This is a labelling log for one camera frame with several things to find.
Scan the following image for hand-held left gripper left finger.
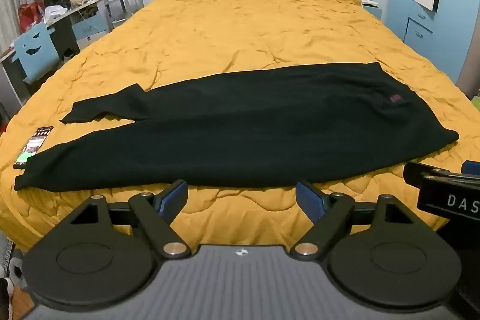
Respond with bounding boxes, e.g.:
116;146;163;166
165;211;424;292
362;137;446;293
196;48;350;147
70;180;192;261

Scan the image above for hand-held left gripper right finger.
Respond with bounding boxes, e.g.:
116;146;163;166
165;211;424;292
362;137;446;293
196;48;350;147
289;180;413;261

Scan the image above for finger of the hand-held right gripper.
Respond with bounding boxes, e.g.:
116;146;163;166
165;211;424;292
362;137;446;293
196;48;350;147
403;160;480;186

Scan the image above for black pants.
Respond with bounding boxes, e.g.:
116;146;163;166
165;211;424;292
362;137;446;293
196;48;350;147
14;62;460;192

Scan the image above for blue wardrobe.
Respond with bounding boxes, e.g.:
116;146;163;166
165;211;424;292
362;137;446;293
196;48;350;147
385;0;480;85

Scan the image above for black smartphone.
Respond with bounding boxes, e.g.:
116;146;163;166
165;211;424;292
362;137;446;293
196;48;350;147
13;125;55;170

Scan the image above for white nightstand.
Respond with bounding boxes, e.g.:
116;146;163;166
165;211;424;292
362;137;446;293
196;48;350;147
361;1;383;21

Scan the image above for yellow quilt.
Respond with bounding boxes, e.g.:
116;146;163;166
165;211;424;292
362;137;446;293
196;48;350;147
0;0;480;254

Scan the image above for black and white shoe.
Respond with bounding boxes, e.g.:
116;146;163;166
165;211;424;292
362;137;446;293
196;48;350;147
0;277;16;309

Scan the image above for desk with blue drawer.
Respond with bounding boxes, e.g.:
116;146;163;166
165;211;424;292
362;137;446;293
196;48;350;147
0;0;110;107

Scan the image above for blue smiley face chair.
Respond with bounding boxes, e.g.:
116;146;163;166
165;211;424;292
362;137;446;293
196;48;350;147
13;22;61;85

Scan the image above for white plastic bag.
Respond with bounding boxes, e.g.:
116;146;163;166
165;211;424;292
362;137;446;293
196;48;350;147
43;4;69;23

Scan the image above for red bag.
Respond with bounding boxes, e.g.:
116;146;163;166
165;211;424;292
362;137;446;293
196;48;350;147
17;2;47;32

